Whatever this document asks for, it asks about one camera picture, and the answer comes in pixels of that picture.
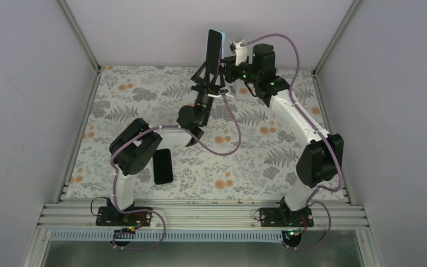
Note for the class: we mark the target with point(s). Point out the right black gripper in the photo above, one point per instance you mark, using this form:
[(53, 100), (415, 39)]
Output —
[(228, 69)]

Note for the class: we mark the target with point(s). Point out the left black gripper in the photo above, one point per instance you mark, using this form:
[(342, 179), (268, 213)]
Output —
[(207, 88)]

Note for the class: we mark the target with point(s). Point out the black smartphone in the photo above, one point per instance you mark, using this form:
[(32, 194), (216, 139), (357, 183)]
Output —
[(213, 49)]

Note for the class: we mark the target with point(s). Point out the black phone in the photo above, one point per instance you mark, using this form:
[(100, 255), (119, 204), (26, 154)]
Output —
[(162, 167)]

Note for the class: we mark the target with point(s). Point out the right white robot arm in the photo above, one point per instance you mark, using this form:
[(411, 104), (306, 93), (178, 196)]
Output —
[(321, 158)]

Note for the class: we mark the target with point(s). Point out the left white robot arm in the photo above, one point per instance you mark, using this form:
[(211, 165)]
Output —
[(132, 150)]

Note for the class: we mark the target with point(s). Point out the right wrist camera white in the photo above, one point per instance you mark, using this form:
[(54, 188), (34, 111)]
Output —
[(239, 49)]

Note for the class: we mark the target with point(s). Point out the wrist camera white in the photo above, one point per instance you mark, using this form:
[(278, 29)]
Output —
[(223, 92), (239, 49)]

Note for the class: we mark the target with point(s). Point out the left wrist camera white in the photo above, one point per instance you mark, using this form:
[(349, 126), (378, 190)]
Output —
[(223, 92)]

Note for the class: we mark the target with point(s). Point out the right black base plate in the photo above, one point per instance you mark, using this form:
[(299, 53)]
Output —
[(276, 217)]

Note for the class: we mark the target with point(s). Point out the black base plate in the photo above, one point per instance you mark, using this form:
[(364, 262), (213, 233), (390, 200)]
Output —
[(276, 217), (109, 216)]

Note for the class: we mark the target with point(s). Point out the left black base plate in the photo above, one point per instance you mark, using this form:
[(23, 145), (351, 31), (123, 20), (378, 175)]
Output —
[(109, 216)]

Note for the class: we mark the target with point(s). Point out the aluminium rail base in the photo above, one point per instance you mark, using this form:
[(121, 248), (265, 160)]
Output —
[(184, 220)]

